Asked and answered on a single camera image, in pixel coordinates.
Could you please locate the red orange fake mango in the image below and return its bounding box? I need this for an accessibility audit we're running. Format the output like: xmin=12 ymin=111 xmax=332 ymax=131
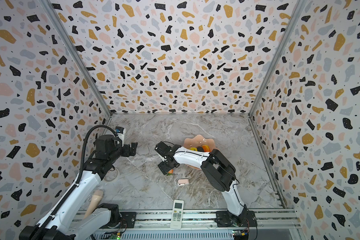
xmin=202 ymin=145 xmax=211 ymax=152

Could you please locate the aluminium corner post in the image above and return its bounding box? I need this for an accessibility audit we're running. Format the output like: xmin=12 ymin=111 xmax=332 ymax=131
xmin=248 ymin=0 xmax=307 ymax=119
xmin=40 ymin=1 xmax=112 ymax=119

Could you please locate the white slotted cable duct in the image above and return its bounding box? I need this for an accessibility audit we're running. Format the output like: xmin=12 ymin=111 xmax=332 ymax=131
xmin=93 ymin=230 xmax=234 ymax=240

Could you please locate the aluminium corner post left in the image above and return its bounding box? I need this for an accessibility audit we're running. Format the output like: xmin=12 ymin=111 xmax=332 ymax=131
xmin=40 ymin=1 xmax=112 ymax=119

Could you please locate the small pink case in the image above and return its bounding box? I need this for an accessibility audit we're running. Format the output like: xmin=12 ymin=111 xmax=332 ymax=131
xmin=178 ymin=179 xmax=190 ymax=186

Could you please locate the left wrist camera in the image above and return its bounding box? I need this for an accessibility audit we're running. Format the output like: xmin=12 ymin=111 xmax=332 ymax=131
xmin=115 ymin=126 xmax=125 ymax=142

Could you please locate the aluminium corner post right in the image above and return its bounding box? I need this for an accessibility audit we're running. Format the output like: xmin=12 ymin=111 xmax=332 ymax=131
xmin=248 ymin=0 xmax=307 ymax=119

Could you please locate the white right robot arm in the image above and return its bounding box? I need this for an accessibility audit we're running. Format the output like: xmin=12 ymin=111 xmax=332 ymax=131
xmin=155 ymin=142 xmax=258 ymax=228

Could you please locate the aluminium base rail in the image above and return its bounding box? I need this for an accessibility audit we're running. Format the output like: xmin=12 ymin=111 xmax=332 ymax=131
xmin=71 ymin=208 xmax=302 ymax=233

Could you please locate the pink scalloped fruit bowl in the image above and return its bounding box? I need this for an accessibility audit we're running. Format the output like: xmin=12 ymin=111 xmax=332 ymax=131
xmin=180 ymin=135 xmax=217 ymax=170

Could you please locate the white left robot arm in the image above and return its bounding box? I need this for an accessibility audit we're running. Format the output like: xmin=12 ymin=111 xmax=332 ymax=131
xmin=19 ymin=134 xmax=138 ymax=240

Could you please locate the white remote control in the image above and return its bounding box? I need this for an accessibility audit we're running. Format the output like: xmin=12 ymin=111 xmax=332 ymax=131
xmin=170 ymin=200 xmax=184 ymax=230

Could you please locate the beige wooden handle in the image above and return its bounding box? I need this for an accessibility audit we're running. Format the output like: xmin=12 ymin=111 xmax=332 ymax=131
xmin=84 ymin=190 xmax=104 ymax=219

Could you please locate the black corrugated cable hose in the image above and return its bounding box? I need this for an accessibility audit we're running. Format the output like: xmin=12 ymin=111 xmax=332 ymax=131
xmin=29 ymin=125 xmax=118 ymax=240

